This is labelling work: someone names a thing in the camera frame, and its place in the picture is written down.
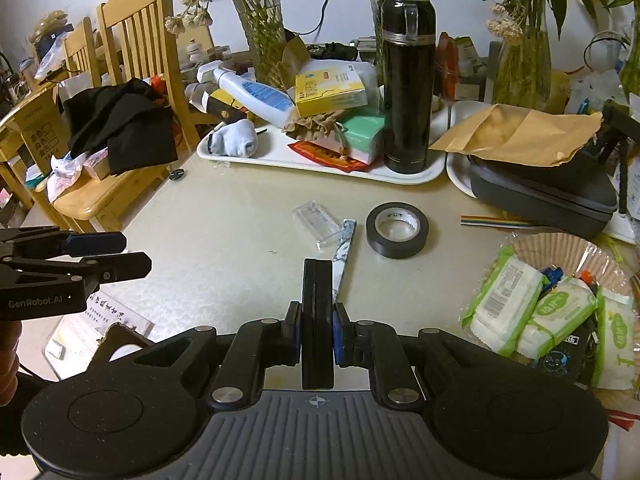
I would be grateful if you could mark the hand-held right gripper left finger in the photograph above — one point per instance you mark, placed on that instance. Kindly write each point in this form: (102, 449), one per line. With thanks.
(295, 332)

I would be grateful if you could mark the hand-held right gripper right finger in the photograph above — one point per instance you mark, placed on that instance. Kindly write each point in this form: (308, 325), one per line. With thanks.
(339, 335)

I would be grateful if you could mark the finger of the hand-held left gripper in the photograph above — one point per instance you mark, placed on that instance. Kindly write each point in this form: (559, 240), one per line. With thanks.
(115, 267)
(85, 243)

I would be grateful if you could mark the black disc case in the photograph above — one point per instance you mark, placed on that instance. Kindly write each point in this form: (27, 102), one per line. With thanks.
(317, 310)

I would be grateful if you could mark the person's left hand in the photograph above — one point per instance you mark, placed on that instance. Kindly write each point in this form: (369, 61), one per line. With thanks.
(9, 360)

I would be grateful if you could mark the printed paper card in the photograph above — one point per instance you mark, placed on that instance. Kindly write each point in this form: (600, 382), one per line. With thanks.
(100, 317)

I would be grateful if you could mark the dark brown holder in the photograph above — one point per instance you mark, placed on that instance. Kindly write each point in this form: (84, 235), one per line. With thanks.
(112, 340)

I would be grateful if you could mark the white plastic bag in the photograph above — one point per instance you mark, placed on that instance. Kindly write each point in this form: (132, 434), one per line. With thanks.
(70, 172)

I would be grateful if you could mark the marbled flat stick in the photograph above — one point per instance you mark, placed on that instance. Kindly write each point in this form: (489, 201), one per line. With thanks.
(345, 250)

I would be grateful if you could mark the black electrical tape roll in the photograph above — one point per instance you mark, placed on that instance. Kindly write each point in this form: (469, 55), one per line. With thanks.
(380, 242)

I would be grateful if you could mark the clear plastic case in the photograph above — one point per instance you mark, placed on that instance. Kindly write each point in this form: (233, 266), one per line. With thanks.
(317, 222)

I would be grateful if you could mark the black cloth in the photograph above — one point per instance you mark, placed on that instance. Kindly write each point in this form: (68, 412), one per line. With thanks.
(120, 125)

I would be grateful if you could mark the white sock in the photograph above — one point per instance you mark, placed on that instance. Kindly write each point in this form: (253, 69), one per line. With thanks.
(232, 140)

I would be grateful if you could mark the white tray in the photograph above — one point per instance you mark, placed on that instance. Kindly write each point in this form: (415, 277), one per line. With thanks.
(270, 157)
(457, 170)

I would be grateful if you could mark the red packet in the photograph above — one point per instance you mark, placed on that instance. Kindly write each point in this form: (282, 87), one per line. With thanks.
(320, 155)

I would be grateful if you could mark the wooden chair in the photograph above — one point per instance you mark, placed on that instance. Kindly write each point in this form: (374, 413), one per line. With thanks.
(80, 50)
(137, 25)

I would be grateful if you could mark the black and yellow box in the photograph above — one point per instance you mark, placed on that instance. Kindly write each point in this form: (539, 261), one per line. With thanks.
(225, 107)

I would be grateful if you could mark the green box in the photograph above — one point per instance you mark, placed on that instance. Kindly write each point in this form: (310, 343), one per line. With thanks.
(365, 135)

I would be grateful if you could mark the burlap pouch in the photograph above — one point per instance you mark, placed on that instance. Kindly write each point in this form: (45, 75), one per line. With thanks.
(312, 127)

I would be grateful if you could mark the white bottle blue label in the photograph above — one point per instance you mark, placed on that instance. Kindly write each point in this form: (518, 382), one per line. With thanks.
(255, 95)

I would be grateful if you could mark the paper basket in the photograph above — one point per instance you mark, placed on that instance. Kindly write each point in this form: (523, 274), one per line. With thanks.
(550, 250)

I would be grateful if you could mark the black packet blue drawing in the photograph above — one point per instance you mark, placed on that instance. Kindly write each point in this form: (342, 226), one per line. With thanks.
(570, 360)

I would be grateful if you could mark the black thermos bottle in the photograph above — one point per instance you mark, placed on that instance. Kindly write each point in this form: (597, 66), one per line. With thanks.
(407, 100)

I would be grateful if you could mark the grey zip case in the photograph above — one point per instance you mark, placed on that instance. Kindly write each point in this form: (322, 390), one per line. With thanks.
(540, 195)

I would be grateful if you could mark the brown paper envelope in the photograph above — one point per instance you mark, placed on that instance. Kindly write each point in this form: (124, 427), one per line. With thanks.
(520, 132)

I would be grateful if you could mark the brown cardboard piece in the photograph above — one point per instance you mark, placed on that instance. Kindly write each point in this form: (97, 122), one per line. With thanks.
(292, 60)

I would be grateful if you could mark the orange packet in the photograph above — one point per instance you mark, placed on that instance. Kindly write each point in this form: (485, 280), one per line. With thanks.
(446, 65)

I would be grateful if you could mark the black stand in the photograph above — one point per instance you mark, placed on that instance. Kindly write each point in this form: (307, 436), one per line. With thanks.
(622, 125)

